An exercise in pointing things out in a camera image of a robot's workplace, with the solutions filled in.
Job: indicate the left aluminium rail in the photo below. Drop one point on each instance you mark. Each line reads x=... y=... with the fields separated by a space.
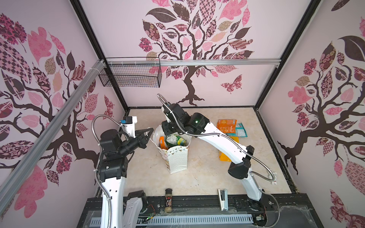
x=21 y=172

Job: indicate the white slotted cable duct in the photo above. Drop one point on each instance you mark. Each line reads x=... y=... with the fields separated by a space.
x=196 y=220

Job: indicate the orange snack packet far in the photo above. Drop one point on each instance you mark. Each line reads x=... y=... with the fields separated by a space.
x=227 y=126

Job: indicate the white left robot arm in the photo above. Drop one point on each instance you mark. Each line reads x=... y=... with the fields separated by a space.
x=136 y=201

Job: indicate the black wire basket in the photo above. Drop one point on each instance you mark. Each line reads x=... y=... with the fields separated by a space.
x=132 y=72

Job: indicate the spice bottle black cap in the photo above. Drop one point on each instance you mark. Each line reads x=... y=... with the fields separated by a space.
x=168 y=200

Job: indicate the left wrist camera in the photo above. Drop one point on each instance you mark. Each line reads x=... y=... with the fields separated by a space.
x=128 y=125

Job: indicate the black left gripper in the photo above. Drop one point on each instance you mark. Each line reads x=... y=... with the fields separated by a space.
x=143 y=139

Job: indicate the aluminium rail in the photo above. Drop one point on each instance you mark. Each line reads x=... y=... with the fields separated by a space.
x=21 y=172
x=214 y=62

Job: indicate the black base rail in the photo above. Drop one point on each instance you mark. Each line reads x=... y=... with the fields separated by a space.
x=276 y=211

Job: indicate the white paper bag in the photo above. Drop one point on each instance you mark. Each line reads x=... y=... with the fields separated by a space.
x=175 y=158

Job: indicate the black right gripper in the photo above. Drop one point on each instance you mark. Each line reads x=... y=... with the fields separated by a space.
x=165 y=128

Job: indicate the back aluminium rail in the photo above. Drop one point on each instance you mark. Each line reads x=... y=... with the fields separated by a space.
x=214 y=62

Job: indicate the teal white snack packet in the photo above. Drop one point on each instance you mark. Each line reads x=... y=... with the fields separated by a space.
x=240 y=131

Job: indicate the green Fox's bag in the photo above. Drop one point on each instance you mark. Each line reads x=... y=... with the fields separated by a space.
x=175 y=140

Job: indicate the yellow orange mango snack bag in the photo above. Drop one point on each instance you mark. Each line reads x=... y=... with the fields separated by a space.
x=228 y=150

